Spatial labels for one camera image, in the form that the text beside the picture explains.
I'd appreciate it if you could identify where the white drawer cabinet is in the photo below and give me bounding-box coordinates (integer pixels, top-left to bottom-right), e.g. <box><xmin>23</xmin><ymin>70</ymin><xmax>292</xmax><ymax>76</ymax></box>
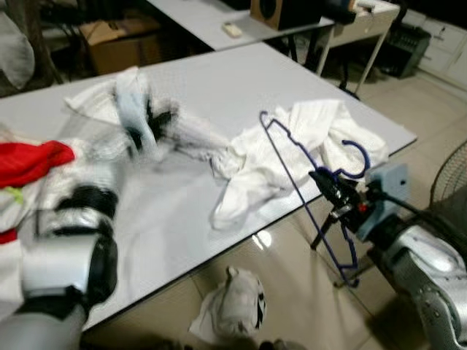
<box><xmin>420</xmin><ymin>13</ymin><xmax>467</xmax><ymax>90</ymax></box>

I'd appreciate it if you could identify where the black table leg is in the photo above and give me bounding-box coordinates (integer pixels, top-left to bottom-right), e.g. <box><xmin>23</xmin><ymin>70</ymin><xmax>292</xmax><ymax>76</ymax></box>
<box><xmin>311</xmin><ymin>217</ymin><xmax>340</xmax><ymax>252</ymax></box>

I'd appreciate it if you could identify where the red garment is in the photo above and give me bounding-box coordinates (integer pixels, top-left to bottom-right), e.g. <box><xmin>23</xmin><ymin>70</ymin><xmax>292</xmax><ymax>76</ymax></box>
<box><xmin>0</xmin><ymin>140</ymin><xmax>77</xmax><ymax>190</ymax></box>

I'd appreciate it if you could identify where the white cotton garment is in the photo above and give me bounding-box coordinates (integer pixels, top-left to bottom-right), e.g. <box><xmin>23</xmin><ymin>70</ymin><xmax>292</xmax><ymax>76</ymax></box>
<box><xmin>210</xmin><ymin>98</ymin><xmax>374</xmax><ymax>231</ymax></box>

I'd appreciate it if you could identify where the white printed garment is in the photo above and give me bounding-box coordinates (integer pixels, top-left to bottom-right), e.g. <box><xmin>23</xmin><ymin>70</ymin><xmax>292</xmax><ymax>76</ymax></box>
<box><xmin>64</xmin><ymin>64</ymin><xmax>238</xmax><ymax>165</ymax></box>

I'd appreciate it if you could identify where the black floor fan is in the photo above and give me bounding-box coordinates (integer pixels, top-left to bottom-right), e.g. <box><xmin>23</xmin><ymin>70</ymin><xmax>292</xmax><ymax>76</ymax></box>
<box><xmin>429</xmin><ymin>142</ymin><xmax>467</xmax><ymax>219</ymax></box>

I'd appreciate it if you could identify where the white remote control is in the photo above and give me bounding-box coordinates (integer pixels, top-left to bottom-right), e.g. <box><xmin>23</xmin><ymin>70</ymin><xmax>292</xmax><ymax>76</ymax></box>
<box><xmin>223</xmin><ymin>22</ymin><xmax>244</xmax><ymax>38</ymax></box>

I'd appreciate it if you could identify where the white pillow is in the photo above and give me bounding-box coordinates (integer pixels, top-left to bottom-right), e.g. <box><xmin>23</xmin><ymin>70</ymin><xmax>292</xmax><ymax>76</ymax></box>
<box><xmin>0</xmin><ymin>11</ymin><xmax>36</xmax><ymax>92</ymax></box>

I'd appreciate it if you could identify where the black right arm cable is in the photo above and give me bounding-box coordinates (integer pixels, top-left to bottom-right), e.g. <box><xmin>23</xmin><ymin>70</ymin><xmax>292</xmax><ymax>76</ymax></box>
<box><xmin>376</xmin><ymin>191</ymin><xmax>467</xmax><ymax>241</ymax></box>

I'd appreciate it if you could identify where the white metal leg desk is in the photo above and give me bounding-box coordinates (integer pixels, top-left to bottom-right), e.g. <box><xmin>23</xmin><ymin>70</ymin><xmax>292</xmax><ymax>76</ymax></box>
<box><xmin>317</xmin><ymin>0</ymin><xmax>402</xmax><ymax>96</ymax></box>

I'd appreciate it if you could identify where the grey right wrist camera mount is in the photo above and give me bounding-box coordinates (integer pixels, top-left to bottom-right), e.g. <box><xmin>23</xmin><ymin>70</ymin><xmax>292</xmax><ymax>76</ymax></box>
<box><xmin>358</xmin><ymin>162</ymin><xmax>412</xmax><ymax>243</ymax></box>

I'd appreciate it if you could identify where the wooden speaker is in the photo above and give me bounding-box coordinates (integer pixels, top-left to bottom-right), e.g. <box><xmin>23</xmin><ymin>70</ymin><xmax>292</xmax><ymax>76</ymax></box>
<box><xmin>250</xmin><ymin>0</ymin><xmax>331</xmax><ymax>31</ymax></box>

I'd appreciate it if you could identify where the brown cardboard box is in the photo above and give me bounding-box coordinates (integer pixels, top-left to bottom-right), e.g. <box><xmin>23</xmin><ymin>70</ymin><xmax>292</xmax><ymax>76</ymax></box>
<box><xmin>79</xmin><ymin>16</ymin><xmax>166</xmax><ymax>75</ymax></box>

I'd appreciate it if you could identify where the blue plastic clothes hanger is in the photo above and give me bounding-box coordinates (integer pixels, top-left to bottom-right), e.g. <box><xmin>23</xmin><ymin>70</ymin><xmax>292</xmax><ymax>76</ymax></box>
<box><xmin>259</xmin><ymin>109</ymin><xmax>373</xmax><ymax>287</ymax></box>

